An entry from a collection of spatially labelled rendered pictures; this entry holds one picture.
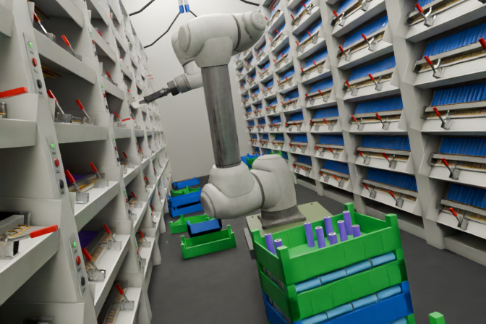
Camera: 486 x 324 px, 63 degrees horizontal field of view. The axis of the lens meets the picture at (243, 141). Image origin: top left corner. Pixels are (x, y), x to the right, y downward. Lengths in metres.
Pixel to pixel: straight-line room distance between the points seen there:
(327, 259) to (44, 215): 0.58
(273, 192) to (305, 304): 0.71
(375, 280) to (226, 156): 0.71
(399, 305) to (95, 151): 1.08
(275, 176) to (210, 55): 0.53
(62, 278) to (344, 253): 0.58
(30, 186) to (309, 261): 0.58
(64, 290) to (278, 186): 0.94
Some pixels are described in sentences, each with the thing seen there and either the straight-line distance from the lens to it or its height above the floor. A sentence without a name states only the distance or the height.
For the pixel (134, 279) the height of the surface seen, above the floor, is 0.19.
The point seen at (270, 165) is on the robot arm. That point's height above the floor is 0.49.
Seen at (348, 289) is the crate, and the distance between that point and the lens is 0.96.
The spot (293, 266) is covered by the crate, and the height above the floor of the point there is 0.36.
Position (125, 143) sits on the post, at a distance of 2.20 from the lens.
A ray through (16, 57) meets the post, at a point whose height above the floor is 0.87.
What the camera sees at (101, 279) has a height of 0.36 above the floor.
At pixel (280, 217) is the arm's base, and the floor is 0.28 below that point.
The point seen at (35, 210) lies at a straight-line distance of 0.83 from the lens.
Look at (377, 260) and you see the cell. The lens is 1.00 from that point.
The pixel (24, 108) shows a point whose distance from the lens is 0.82.
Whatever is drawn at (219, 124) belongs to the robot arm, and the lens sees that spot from 1.43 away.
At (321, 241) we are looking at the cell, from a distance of 1.01.
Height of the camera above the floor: 0.68
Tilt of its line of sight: 3 degrees down
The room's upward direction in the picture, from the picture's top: 11 degrees counter-clockwise
